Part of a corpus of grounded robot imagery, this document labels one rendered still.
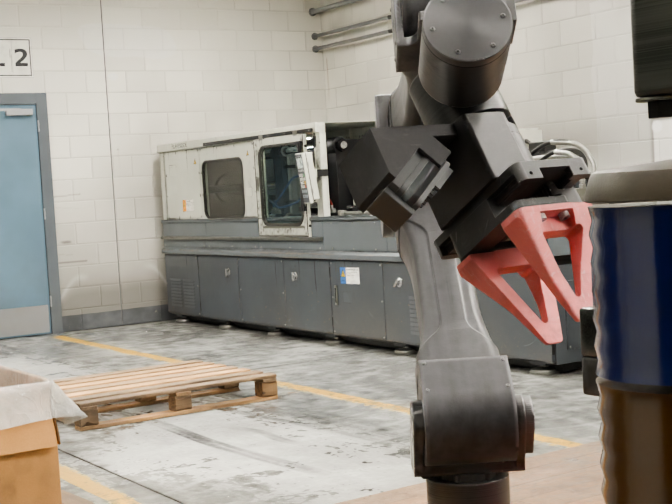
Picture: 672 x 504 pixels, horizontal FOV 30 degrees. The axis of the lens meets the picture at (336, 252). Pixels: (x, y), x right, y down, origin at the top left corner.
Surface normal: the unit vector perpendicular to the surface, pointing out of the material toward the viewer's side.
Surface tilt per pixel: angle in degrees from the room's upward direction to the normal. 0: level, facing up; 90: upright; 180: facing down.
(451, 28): 64
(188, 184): 90
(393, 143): 59
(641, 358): 104
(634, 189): 72
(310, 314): 90
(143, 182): 90
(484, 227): 91
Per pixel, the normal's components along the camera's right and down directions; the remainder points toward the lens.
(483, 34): -0.02, -0.39
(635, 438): -0.76, -0.17
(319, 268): -0.84, 0.07
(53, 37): 0.52, 0.01
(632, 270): -0.74, 0.32
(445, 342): -0.04, -0.76
